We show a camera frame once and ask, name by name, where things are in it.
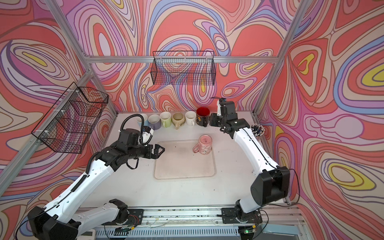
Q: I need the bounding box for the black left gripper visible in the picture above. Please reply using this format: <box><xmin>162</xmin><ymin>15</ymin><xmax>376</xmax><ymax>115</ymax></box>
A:
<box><xmin>126</xmin><ymin>143</ymin><xmax>166</xmax><ymax>161</ymax></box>

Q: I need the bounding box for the black patterned mug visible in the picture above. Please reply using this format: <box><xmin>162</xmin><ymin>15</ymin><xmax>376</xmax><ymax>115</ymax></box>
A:
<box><xmin>196</xmin><ymin>107</ymin><xmax>211</xmax><ymax>127</ymax></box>

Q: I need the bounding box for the light blue ceramic mug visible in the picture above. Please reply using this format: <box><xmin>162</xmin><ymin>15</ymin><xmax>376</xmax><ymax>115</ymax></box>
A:
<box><xmin>136</xmin><ymin>114</ymin><xmax>149</xmax><ymax>126</ymax></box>

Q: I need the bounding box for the purple ceramic mug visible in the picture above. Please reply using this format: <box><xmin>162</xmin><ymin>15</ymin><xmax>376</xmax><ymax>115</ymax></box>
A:
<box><xmin>148</xmin><ymin>114</ymin><xmax>162</xmax><ymax>131</ymax></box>

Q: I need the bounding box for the beige rectangular tray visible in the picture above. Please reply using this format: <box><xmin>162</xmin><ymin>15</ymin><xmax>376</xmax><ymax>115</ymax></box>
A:
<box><xmin>154</xmin><ymin>140</ymin><xmax>216</xmax><ymax>180</ymax></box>

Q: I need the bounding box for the pink ceramic mug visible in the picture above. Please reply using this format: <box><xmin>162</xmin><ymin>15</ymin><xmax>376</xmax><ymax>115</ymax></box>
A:
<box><xmin>193</xmin><ymin>135</ymin><xmax>213</xmax><ymax>155</ymax></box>

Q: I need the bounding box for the white ceramic mug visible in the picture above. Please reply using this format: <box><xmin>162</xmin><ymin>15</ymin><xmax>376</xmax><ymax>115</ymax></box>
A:
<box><xmin>185</xmin><ymin>111</ymin><xmax>197</xmax><ymax>127</ymax></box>

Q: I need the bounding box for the light green ceramic mug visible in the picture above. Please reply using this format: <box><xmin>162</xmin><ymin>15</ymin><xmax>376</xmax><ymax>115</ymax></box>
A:
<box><xmin>160</xmin><ymin>112</ymin><xmax>172</xmax><ymax>128</ymax></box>

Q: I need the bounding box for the cream speckled round mug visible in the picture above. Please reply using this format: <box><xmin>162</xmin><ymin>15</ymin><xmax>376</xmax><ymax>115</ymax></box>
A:
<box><xmin>172</xmin><ymin>113</ymin><xmax>186</xmax><ymax>130</ymax></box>

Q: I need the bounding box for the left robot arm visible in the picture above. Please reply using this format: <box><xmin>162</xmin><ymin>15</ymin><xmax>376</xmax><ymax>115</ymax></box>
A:
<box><xmin>27</xmin><ymin>114</ymin><xmax>165</xmax><ymax>240</ymax></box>

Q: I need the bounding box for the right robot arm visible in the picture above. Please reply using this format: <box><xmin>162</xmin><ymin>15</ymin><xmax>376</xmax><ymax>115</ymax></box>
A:
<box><xmin>209</xmin><ymin>97</ymin><xmax>291</xmax><ymax>214</ymax></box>

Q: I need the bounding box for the metal cup of pens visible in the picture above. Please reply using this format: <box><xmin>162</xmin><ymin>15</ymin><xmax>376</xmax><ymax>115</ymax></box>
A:
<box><xmin>251</xmin><ymin>124</ymin><xmax>266</xmax><ymax>138</ymax></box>

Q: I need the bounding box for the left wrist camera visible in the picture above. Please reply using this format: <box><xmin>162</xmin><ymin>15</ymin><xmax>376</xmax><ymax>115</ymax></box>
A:
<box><xmin>142</xmin><ymin>126</ymin><xmax>154</xmax><ymax>146</ymax></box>

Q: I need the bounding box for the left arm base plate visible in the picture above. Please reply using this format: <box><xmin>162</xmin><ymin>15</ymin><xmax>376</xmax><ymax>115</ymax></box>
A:
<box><xmin>111</xmin><ymin>209</ymin><xmax>144</xmax><ymax>227</ymax></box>

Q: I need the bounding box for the black wire basket back wall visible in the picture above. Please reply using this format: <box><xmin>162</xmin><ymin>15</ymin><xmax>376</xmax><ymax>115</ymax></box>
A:
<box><xmin>151</xmin><ymin>50</ymin><xmax>216</xmax><ymax>86</ymax></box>

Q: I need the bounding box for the black wire basket wall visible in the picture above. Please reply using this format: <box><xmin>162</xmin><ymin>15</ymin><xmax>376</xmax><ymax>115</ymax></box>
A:
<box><xmin>31</xmin><ymin>86</ymin><xmax>109</xmax><ymax>154</ymax></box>
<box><xmin>151</xmin><ymin>50</ymin><xmax>216</xmax><ymax>86</ymax></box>

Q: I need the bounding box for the black wire basket left wall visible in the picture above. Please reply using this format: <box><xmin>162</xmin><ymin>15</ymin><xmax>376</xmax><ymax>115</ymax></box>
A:
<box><xmin>31</xmin><ymin>86</ymin><xmax>109</xmax><ymax>154</ymax></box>

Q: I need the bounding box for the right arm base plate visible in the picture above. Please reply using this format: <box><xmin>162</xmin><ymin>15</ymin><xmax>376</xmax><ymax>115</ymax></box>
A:
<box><xmin>218</xmin><ymin>208</ymin><xmax>263</xmax><ymax>225</ymax></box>

